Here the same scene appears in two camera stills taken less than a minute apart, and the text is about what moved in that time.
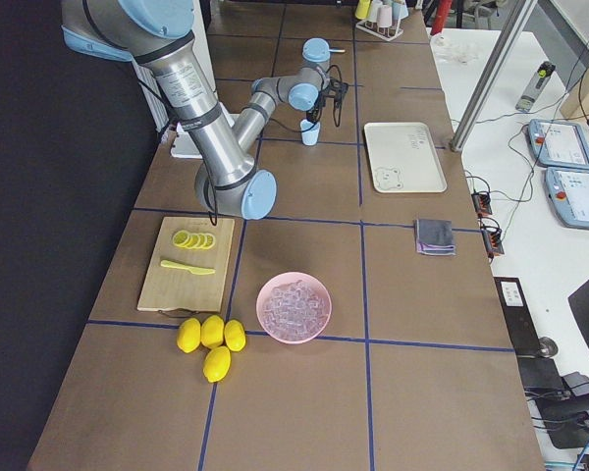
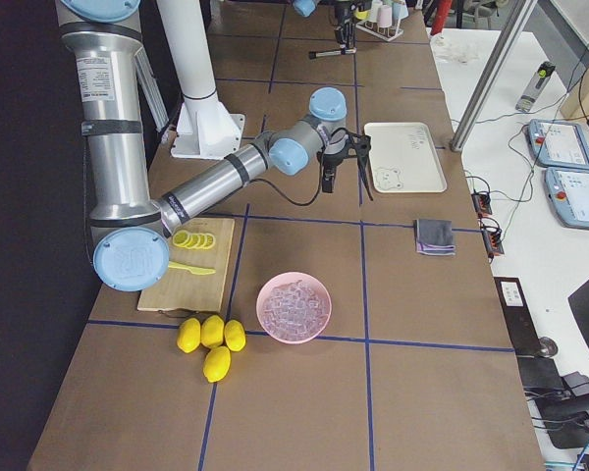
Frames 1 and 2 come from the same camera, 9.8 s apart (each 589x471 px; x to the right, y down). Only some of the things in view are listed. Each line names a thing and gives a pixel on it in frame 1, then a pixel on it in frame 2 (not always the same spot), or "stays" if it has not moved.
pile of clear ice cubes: [292, 312] stays
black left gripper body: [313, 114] → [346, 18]
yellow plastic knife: [193, 270] stays
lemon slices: [194, 240] stays
